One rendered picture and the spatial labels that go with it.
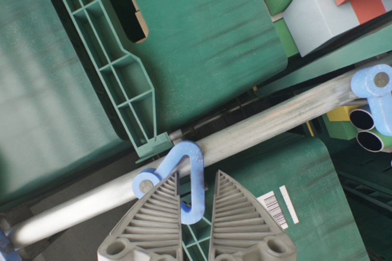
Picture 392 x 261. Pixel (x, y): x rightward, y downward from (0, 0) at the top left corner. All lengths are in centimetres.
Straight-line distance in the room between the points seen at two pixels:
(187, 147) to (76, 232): 74
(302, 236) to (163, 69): 32
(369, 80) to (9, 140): 46
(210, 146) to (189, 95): 8
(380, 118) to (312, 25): 20
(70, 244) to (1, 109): 60
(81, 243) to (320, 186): 83
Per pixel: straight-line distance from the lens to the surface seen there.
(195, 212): 20
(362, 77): 24
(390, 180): 81
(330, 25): 37
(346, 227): 36
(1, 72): 36
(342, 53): 26
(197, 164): 17
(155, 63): 23
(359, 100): 33
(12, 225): 36
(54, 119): 30
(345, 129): 87
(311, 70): 30
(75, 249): 85
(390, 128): 27
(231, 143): 18
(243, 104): 109
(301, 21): 40
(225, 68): 23
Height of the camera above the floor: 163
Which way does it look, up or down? 3 degrees up
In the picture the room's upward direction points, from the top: 115 degrees counter-clockwise
